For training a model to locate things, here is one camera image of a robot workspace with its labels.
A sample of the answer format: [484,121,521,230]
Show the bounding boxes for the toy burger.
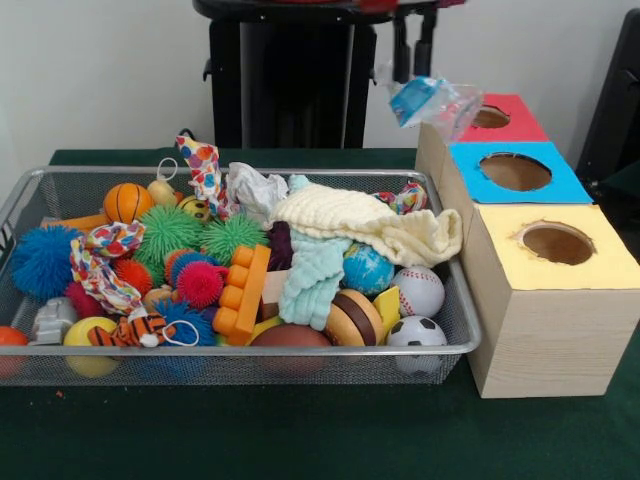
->
[324,289,387,347]

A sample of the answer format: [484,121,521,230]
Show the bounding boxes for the brown toy football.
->
[250,325,334,349]

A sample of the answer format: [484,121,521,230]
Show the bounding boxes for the mint green muslin cloth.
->
[278,173,354,332]

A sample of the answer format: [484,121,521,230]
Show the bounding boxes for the blue globe ball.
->
[342,243,396,297]

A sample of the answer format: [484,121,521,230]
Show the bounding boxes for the black and white soccer ball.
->
[387,315,449,374]

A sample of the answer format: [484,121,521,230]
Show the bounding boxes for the orange plastic building block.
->
[212,244,272,349]

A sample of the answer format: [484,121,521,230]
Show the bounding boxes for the white baseball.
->
[392,265,446,319]

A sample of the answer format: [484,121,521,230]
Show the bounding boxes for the crushed clear plastic bottle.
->
[374,60,485,144]

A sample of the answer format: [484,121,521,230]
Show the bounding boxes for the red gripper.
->
[357,0,469,85]

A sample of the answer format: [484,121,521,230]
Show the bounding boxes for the silver mesh bin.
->
[0,167,484,389]

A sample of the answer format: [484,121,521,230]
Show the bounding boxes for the cream muslin cloth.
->
[267,184,464,269]

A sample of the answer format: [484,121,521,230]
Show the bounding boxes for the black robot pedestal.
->
[192,0,404,149]

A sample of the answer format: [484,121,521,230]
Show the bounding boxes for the orange toy basketball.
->
[103,182,156,225]

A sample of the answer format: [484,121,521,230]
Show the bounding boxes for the wooden box with three holes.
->
[413,92,640,400]

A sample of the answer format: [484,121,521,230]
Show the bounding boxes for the orange striped tiger plush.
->
[87,312,179,349]

